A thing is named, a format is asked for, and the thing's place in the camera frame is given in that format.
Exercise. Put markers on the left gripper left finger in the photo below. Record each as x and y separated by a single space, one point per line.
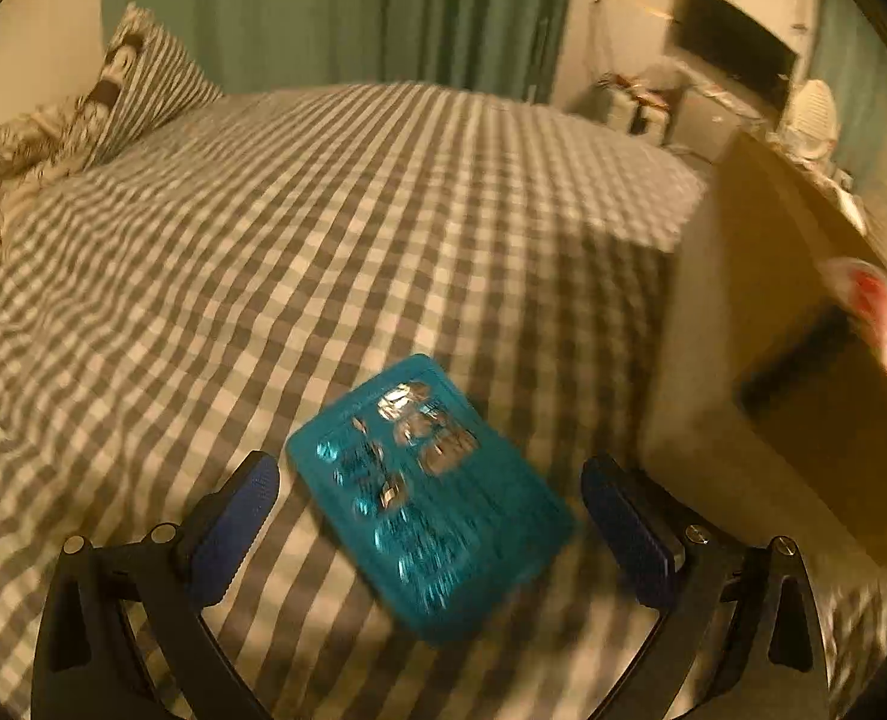
87 664

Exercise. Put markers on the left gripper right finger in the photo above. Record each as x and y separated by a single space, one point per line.
737 630

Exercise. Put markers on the teal blister pill pack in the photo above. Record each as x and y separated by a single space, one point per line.
442 515

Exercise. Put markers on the red white plastic package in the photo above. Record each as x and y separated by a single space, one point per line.
861 288

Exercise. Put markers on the brown cardboard box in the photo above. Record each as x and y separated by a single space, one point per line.
767 414

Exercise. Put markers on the grey checkered bed duvet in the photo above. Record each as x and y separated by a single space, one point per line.
220 281

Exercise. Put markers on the floral patterned blanket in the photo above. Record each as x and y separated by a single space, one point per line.
41 148

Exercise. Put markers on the oval white vanity mirror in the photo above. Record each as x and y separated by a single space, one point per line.
810 127

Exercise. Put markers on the silver mini fridge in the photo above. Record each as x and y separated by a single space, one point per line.
703 126

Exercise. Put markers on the white suitcase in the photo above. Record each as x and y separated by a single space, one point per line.
641 115

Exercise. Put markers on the checkered pillow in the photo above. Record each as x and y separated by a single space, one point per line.
147 79

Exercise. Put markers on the small green curtain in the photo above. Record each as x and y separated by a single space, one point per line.
850 57

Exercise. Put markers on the large green curtain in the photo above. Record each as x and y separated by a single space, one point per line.
504 47

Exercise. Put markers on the black wall television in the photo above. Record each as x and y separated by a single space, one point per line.
731 41

